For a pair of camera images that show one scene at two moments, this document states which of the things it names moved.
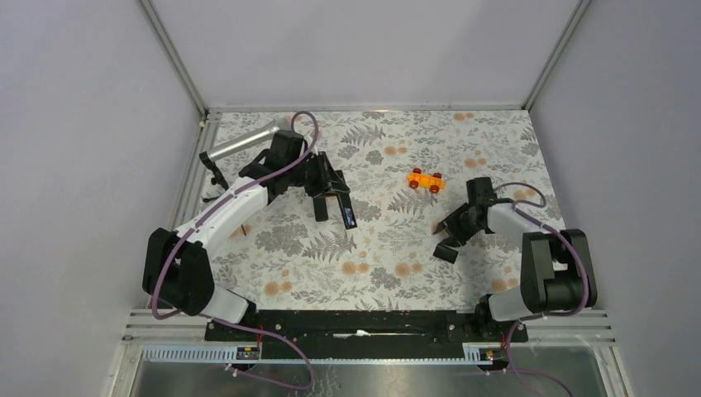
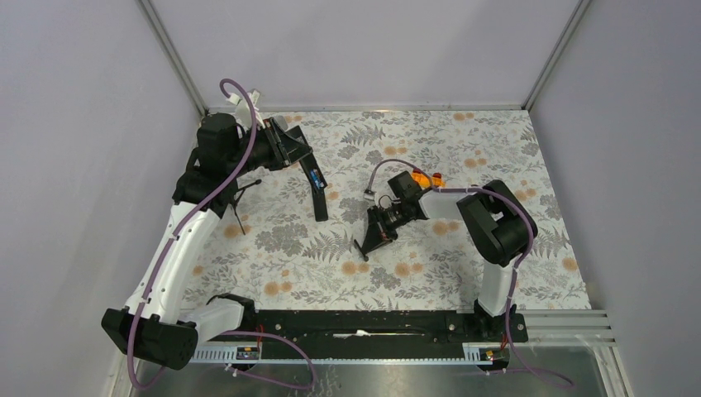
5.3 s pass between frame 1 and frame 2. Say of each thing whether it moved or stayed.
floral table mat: stayed
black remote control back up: stayed
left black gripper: moved
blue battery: moved
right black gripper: moved
